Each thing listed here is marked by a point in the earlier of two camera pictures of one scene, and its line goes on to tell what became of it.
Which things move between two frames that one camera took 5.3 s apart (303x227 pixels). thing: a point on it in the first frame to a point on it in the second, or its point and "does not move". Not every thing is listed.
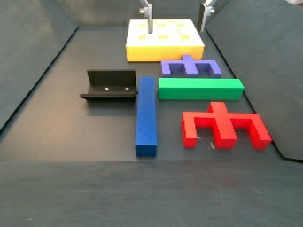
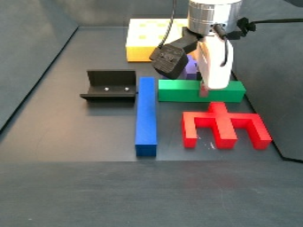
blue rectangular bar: x=146 y=136 does not move
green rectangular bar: x=200 y=89 does not move
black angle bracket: x=109 y=84 does not move
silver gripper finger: x=146 y=11 to x=216 y=75
